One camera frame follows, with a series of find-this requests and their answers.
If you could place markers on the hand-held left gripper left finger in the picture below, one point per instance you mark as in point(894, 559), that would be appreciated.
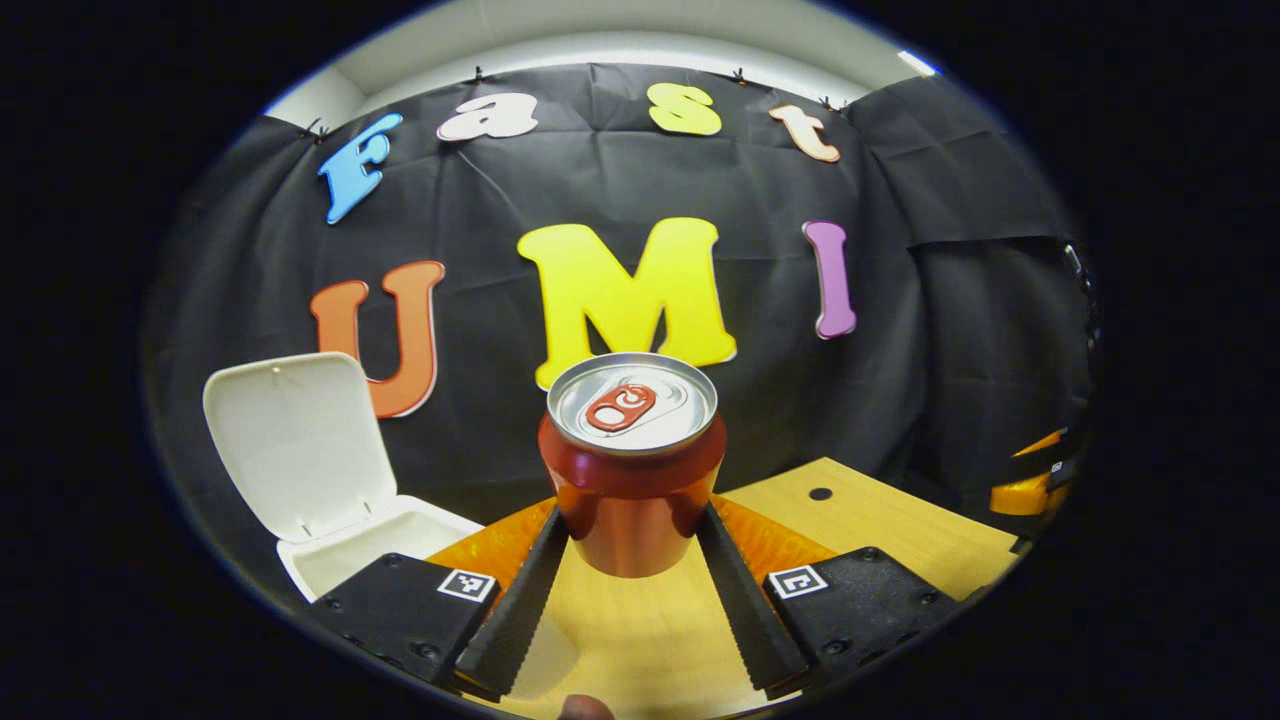
point(515, 620)

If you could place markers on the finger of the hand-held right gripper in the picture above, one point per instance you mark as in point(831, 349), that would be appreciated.
point(1045, 450)
point(1020, 497)

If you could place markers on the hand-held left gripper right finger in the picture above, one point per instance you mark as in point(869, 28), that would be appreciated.
point(750, 620)

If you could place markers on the red pop can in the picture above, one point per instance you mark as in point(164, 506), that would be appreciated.
point(630, 500)

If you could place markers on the white desktop garbage bin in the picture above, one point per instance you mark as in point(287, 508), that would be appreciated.
point(300, 440)

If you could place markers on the wooden desktop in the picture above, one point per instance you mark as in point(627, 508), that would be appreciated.
point(640, 640)

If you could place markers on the black backdrop cloth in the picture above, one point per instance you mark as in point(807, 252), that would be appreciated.
point(900, 300)

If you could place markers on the ceiling light panel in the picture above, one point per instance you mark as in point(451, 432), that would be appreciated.
point(918, 63)

